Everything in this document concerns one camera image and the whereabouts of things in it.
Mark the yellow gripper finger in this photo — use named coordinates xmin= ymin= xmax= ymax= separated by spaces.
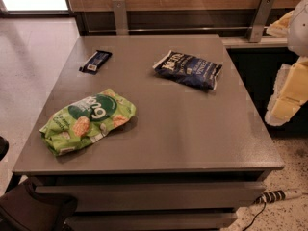
xmin=266 ymin=11 xmax=294 ymax=38
xmin=265 ymin=57 xmax=308 ymax=126

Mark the green rice chip bag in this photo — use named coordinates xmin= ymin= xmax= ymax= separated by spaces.
xmin=39 ymin=89 xmax=136 ymax=156

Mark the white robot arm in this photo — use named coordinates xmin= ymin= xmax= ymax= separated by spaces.
xmin=265 ymin=0 xmax=308 ymax=126

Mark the blue kettle chip bag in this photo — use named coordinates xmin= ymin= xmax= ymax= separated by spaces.
xmin=153 ymin=51 xmax=222 ymax=90

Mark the white power strip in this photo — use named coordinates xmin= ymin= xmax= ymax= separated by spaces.
xmin=254 ymin=189 xmax=303 ymax=204

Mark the grey drawer cabinet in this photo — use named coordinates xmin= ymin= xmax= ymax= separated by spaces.
xmin=13 ymin=35 xmax=284 ymax=217

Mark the upper grey drawer front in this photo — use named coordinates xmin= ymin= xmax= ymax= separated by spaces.
xmin=36 ymin=182 xmax=265 ymax=212

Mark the grey drawer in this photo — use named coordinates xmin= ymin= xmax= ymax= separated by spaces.
xmin=36 ymin=182 xmax=265 ymax=212
xmin=66 ymin=213 xmax=237 ymax=231

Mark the lower grey drawer front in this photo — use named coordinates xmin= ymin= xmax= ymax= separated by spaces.
xmin=66 ymin=213 xmax=237 ymax=231

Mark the dark blue snack bar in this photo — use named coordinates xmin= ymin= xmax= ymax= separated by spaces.
xmin=79 ymin=50 xmax=112 ymax=75

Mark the black round object at edge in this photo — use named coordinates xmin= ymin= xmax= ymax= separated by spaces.
xmin=0 ymin=136 xmax=9 ymax=161

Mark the dark chair seat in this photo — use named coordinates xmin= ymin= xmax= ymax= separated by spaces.
xmin=0 ymin=180 xmax=77 ymax=231

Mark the right metal wall bracket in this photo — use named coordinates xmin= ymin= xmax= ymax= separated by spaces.
xmin=246 ymin=0 xmax=275 ymax=43

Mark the metal wall bracket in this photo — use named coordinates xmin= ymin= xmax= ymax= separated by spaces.
xmin=246 ymin=0 xmax=275 ymax=43
xmin=113 ymin=0 xmax=129 ymax=35

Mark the black power cable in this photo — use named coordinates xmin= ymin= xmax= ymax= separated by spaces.
xmin=242 ymin=201 xmax=268 ymax=231

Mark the left metal wall bracket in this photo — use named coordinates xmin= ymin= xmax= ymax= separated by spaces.
xmin=113 ymin=0 xmax=129 ymax=35

